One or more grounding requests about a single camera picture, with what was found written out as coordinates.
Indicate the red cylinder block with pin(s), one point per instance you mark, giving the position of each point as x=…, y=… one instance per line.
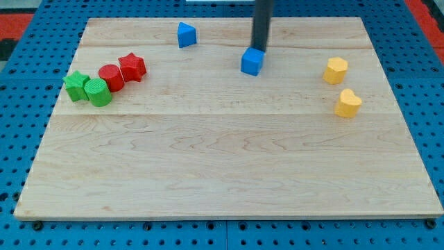
x=111, y=74

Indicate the yellow hexagon block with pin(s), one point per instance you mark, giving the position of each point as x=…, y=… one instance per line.
x=335, y=70

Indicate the red star block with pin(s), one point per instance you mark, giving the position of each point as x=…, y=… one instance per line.
x=132, y=67

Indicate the blue cube block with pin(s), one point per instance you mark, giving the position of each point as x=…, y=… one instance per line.
x=252, y=61

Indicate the green cylinder block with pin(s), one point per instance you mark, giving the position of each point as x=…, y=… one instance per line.
x=97, y=92

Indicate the yellow heart block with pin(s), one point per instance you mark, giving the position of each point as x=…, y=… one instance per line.
x=348, y=104

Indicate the blue triangular prism block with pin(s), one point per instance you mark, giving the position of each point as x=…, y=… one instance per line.
x=186, y=35

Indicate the green star block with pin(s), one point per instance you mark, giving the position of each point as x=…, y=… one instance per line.
x=74, y=85

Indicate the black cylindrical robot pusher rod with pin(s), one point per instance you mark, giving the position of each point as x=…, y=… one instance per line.
x=263, y=13

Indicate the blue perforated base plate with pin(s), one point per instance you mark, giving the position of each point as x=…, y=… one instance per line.
x=31, y=82

